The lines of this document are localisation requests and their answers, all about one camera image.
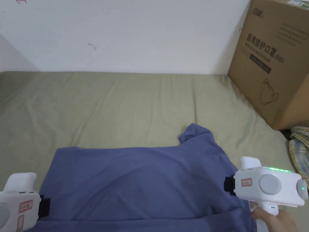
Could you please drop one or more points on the person's right hand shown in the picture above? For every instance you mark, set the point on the person's right hand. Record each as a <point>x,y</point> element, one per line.
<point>276,221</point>

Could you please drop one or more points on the yellow checked cloth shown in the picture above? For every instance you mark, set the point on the yellow checked cloth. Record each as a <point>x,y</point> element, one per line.
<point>300,147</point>

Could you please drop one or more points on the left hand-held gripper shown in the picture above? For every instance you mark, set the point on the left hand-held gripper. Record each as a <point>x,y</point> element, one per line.
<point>17,203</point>

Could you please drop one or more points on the bed with pale green sheet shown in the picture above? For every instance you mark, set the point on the bed with pale green sheet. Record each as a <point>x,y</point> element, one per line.
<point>115,106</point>

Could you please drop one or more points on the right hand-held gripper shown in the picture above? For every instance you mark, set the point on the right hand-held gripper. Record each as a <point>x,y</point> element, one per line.
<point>270,186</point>

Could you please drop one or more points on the large brown cardboard carton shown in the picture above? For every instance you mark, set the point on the large brown cardboard carton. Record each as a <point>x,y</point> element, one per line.
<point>272,60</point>

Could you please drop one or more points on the blue shirt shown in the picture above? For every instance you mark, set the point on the blue shirt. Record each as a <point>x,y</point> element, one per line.
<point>144,183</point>

